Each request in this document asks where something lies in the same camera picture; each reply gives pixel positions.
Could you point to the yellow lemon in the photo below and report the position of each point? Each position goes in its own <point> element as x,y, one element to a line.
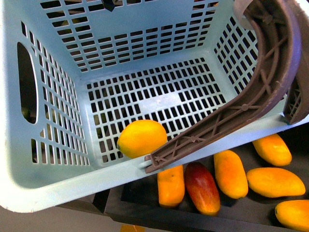
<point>141,137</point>

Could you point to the light blue plastic basket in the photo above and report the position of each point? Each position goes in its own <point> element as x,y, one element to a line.
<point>73,75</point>

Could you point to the red orange mango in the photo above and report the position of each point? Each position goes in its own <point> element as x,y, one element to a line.
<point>202,189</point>

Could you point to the black fruit display shelf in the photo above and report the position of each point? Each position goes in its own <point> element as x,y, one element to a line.
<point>137,202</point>

